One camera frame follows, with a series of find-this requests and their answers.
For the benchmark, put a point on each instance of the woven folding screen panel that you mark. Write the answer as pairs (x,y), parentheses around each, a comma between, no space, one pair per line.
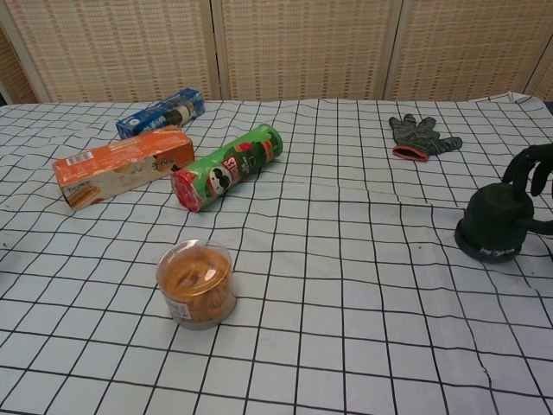
(304,47)
(471,47)
(116,47)

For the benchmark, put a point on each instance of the blue cookie box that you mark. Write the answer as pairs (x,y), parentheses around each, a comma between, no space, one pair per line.
(149,119)

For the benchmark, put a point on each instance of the green Pringles can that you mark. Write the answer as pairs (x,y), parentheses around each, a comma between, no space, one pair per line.
(233,166)

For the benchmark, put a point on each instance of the orange cracker box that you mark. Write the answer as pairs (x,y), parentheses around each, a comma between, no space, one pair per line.
(125,162)

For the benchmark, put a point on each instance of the white black checkered tablecloth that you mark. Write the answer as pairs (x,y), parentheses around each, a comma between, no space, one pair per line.
(328,281)

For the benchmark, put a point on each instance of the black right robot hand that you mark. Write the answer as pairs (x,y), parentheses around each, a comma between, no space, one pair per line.
(525,160)

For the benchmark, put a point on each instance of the grey work glove red cuff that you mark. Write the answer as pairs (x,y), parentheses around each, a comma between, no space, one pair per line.
(421,136)

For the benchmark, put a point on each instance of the clear tub of rubber bands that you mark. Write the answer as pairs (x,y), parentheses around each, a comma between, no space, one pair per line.
(196,285)

